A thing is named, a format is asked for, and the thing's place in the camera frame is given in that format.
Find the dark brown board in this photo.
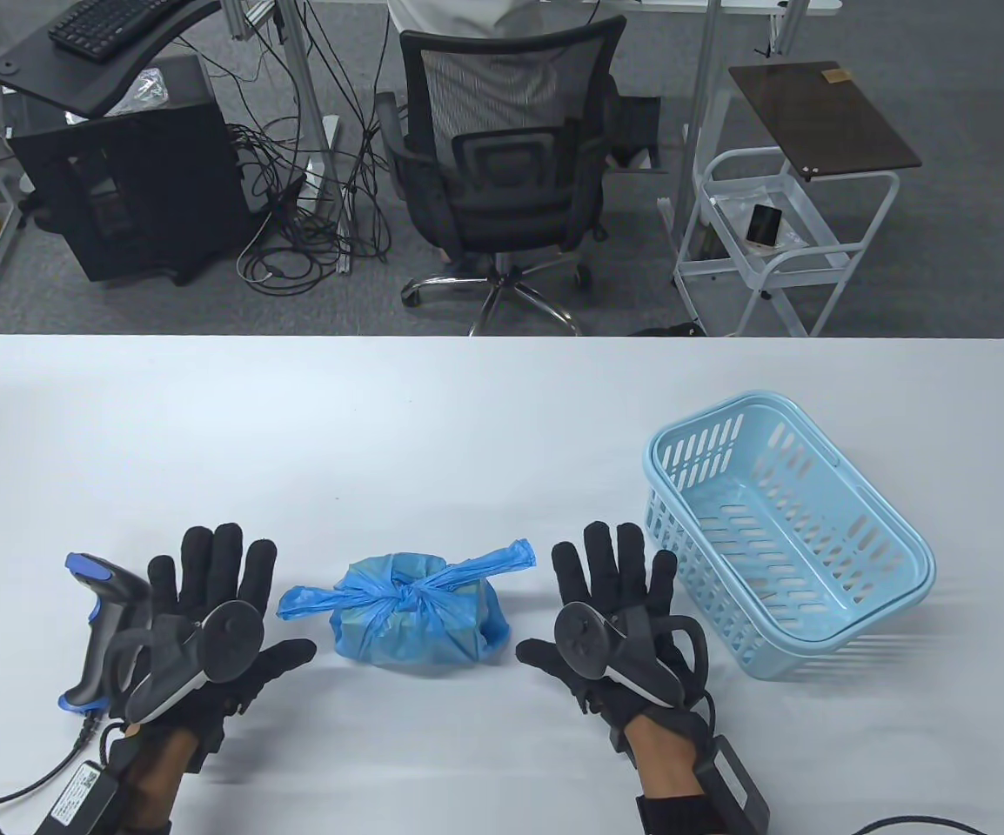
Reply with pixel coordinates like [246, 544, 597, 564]
[728, 61, 922, 182]

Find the white metal cart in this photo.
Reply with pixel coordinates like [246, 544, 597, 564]
[673, 146, 901, 338]

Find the light blue plastic basket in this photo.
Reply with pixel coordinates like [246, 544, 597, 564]
[643, 391, 936, 681]

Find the black white tracking controller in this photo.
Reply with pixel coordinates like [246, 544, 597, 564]
[552, 602, 710, 710]
[109, 600, 264, 723]

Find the black keyboard shelf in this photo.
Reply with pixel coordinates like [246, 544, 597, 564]
[0, 0, 223, 118]

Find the black wrist sensor box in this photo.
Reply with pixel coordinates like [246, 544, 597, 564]
[693, 735, 771, 835]
[37, 759, 122, 832]

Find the black mesh office chair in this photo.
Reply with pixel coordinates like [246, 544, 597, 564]
[373, 16, 627, 337]

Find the black scanner cable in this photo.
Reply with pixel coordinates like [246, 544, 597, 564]
[0, 713, 107, 814]

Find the black cable tangle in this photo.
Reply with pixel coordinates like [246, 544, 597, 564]
[228, 0, 394, 297]

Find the person's left forearm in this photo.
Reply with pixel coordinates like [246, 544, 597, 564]
[124, 726, 198, 823]

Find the grey metal desk leg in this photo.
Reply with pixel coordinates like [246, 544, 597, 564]
[276, 0, 342, 210]
[672, 0, 720, 227]

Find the person's left hand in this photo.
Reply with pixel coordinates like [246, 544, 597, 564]
[115, 523, 318, 775]

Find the black wrist strap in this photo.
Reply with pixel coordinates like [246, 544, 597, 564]
[637, 790, 733, 835]
[93, 809, 174, 835]

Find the person's right hand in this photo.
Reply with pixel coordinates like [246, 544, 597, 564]
[515, 520, 716, 762]

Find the clear plastic bag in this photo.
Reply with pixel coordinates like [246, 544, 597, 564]
[106, 70, 172, 118]

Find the black blue barcode scanner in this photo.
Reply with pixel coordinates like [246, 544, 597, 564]
[58, 552, 155, 716]

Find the blue plastic bag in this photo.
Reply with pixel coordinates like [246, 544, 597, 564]
[276, 538, 538, 669]

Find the black keyboard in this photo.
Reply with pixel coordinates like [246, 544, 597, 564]
[48, 0, 198, 62]

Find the black computer tower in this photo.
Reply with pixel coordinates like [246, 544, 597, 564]
[8, 97, 255, 286]

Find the black open box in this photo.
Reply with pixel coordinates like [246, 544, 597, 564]
[611, 94, 668, 173]

